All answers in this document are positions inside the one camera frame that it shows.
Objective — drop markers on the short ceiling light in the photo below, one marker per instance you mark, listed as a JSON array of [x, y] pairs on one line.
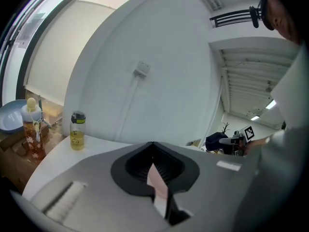
[[254, 117]]

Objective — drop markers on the person's head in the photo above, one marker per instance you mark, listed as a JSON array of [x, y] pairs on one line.
[[280, 16]]

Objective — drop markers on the big pink plate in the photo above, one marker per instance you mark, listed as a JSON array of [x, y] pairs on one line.
[[158, 187]]

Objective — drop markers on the light blue plate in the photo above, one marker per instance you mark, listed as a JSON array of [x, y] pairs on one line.
[[10, 116]]

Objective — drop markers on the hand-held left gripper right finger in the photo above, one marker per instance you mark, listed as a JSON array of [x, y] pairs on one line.
[[217, 190]]

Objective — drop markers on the black window frame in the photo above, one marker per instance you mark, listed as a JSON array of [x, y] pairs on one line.
[[27, 57]]

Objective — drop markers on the white wall switch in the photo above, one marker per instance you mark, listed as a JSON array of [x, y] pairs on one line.
[[142, 68]]

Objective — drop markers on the dark blue cloth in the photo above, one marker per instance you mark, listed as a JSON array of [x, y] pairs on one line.
[[214, 140]]

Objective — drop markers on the black head camera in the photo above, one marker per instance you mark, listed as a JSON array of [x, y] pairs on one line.
[[254, 16]]

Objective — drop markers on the black straight railing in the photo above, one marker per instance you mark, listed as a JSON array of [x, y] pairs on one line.
[[231, 18]]

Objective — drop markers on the brown cardboard box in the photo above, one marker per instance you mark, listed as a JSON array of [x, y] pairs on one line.
[[14, 163]]

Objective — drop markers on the long ceiling light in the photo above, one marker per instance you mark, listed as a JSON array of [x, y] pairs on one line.
[[271, 104]]

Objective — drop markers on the white and yellow cup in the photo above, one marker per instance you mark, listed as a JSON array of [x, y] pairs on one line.
[[32, 129]]

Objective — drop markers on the yellow drink bottle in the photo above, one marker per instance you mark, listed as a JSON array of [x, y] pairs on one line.
[[77, 132]]

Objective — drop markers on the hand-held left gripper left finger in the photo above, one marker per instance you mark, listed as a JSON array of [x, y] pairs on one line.
[[101, 182]]

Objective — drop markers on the person's right forearm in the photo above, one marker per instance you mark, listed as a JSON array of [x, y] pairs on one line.
[[257, 142]]

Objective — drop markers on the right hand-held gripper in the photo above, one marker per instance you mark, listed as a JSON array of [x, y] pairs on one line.
[[249, 132]]

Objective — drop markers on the black coat tree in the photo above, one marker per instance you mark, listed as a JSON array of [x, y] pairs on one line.
[[225, 127]]

